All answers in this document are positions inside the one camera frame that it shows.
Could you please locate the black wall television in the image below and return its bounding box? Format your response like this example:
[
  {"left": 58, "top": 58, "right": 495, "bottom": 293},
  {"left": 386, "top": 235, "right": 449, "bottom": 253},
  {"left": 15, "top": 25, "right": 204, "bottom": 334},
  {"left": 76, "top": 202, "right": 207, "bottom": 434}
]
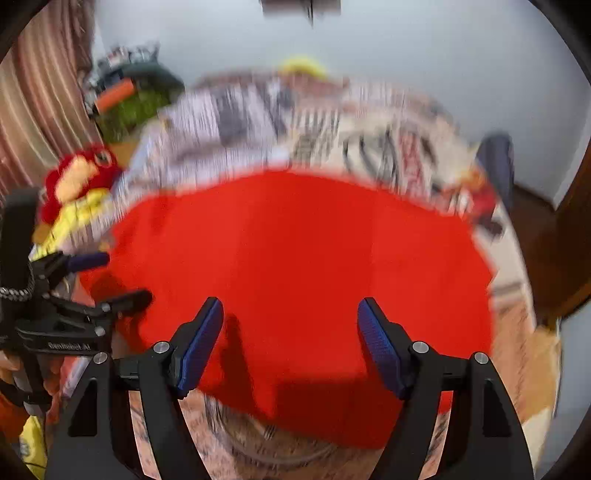
[{"left": 259, "top": 0, "right": 342, "bottom": 28}]

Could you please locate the striped curtain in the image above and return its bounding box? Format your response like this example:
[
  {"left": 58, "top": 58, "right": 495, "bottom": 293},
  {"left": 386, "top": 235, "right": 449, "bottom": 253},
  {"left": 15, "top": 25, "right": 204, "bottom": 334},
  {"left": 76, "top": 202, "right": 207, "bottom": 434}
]
[{"left": 0, "top": 0, "right": 107, "bottom": 204}]

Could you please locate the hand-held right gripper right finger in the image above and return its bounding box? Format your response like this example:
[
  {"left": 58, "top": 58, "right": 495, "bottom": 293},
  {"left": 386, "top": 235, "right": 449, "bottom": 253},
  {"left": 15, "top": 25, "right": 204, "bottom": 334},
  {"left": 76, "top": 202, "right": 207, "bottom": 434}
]
[{"left": 359, "top": 296, "right": 536, "bottom": 480}]

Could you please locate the wooden door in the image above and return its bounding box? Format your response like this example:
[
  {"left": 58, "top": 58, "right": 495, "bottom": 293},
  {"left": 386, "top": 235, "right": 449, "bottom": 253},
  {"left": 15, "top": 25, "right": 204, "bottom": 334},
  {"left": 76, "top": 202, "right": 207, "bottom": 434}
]
[{"left": 551, "top": 138, "right": 591, "bottom": 324}]

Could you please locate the printed blanket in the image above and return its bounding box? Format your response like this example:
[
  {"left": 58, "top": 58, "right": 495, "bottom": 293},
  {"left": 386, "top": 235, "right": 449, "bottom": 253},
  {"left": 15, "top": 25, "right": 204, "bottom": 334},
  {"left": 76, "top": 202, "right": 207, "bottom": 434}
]
[{"left": 60, "top": 69, "right": 561, "bottom": 480}]

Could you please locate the red yellow parrot plush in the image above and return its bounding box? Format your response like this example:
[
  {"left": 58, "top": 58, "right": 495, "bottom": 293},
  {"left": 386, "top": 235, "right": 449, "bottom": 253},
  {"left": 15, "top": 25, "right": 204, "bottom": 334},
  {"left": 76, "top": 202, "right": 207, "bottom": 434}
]
[{"left": 32, "top": 143, "right": 125, "bottom": 259}]

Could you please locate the green bag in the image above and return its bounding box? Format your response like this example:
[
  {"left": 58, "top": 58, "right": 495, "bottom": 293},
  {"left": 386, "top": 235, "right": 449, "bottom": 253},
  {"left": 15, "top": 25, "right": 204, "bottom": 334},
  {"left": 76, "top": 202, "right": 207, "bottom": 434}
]
[{"left": 99, "top": 65, "right": 185, "bottom": 144}]

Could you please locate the orange box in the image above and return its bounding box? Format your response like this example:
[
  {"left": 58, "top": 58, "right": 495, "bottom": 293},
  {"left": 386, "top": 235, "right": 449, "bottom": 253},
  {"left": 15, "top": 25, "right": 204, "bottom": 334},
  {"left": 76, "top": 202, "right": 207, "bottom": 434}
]
[{"left": 97, "top": 78, "right": 137, "bottom": 114}]

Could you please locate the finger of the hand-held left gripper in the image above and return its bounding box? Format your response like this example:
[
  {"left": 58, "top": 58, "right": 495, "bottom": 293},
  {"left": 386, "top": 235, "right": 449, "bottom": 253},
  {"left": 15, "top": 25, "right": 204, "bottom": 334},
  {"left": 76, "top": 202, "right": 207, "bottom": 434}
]
[
  {"left": 65, "top": 251, "right": 110, "bottom": 273},
  {"left": 99, "top": 290, "right": 153, "bottom": 320}
]

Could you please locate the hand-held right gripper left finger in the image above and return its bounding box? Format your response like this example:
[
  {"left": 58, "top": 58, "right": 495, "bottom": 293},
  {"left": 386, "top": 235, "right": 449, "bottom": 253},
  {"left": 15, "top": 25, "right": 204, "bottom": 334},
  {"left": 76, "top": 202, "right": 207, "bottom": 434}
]
[{"left": 44, "top": 296, "right": 225, "bottom": 480}]

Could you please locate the yellow ring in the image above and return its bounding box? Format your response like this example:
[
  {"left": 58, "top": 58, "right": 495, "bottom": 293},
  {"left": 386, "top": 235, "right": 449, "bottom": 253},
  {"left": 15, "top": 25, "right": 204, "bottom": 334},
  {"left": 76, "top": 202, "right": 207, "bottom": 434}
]
[{"left": 279, "top": 55, "right": 328, "bottom": 79}]

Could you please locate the red shirt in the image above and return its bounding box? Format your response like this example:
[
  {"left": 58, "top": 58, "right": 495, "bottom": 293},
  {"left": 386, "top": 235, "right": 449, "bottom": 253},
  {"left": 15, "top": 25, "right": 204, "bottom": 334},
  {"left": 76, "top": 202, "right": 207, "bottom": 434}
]
[{"left": 78, "top": 168, "right": 497, "bottom": 450}]

